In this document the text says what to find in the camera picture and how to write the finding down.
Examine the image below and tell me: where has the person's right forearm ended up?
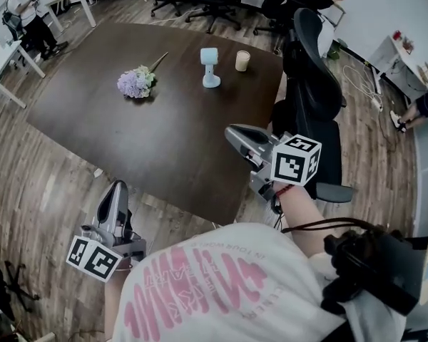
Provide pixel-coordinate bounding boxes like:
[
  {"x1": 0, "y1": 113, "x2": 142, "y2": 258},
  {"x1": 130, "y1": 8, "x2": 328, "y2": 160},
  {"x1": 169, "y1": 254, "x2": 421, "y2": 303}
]
[{"x1": 276, "y1": 185, "x2": 345, "y2": 254}]

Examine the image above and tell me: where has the black shoulder pack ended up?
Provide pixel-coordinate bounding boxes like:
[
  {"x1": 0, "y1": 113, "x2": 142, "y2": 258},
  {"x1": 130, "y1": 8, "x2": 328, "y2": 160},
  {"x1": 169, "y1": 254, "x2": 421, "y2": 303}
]
[{"x1": 320, "y1": 225, "x2": 422, "y2": 317}]

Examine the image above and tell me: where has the black cord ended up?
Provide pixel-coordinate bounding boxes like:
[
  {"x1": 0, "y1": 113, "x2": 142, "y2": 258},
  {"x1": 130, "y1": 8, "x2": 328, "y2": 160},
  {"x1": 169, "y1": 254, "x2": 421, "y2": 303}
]
[{"x1": 280, "y1": 217, "x2": 379, "y2": 234}]

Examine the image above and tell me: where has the beige candle glass jar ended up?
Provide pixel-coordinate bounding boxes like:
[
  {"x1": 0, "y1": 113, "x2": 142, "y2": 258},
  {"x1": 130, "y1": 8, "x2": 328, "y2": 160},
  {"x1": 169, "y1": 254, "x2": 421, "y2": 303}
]
[{"x1": 235, "y1": 50, "x2": 251, "y2": 73}]

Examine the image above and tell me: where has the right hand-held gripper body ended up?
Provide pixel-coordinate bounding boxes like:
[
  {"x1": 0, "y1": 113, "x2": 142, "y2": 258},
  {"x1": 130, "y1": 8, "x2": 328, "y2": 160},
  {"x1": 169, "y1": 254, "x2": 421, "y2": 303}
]
[{"x1": 245, "y1": 133, "x2": 322, "y2": 202}]

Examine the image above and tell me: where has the white side desk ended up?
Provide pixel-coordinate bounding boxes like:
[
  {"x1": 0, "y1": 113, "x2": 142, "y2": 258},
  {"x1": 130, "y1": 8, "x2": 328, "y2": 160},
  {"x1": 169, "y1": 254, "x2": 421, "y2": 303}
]
[{"x1": 368, "y1": 35, "x2": 428, "y2": 103}]

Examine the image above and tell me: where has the white cable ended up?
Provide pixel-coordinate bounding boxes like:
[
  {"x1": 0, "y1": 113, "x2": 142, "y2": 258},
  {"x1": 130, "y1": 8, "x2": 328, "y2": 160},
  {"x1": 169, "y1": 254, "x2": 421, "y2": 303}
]
[{"x1": 342, "y1": 63, "x2": 379, "y2": 103}]

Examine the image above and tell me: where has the purple hydrangea flower bouquet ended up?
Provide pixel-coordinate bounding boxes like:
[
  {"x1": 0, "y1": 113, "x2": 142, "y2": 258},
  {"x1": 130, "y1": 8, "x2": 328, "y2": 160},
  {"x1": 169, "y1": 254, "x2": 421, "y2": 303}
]
[{"x1": 116, "y1": 51, "x2": 170, "y2": 100}]

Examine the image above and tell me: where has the white pink printed t-shirt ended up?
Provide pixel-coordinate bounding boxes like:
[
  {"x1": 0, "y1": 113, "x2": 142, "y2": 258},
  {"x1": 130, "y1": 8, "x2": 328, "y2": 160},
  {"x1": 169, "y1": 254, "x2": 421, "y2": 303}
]
[{"x1": 111, "y1": 222, "x2": 407, "y2": 342}]

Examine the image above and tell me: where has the person's left forearm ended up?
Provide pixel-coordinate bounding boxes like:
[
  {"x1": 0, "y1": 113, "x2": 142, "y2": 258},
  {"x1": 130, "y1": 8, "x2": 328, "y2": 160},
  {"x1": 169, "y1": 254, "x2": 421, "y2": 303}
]
[{"x1": 103, "y1": 261, "x2": 138, "y2": 342}]

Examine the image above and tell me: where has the green potted plant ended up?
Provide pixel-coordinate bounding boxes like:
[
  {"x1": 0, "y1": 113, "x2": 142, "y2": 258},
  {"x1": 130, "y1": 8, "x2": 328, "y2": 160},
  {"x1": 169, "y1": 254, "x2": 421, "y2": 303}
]
[{"x1": 327, "y1": 38, "x2": 344, "y2": 61}]

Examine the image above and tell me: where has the black mesh office chair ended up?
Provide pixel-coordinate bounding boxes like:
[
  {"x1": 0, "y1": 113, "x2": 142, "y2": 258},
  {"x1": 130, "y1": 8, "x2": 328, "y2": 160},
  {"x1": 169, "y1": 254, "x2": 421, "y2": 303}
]
[{"x1": 270, "y1": 8, "x2": 355, "y2": 204}]

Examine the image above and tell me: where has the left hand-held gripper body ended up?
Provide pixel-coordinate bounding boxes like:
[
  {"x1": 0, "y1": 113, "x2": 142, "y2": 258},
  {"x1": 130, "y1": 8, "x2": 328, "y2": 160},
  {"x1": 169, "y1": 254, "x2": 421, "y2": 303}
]
[{"x1": 66, "y1": 222, "x2": 148, "y2": 284}]

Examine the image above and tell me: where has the white table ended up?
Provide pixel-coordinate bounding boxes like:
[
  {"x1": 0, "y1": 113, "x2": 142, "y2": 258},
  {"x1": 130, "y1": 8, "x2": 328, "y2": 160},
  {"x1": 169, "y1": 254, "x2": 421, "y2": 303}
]
[{"x1": 0, "y1": 40, "x2": 46, "y2": 109}]

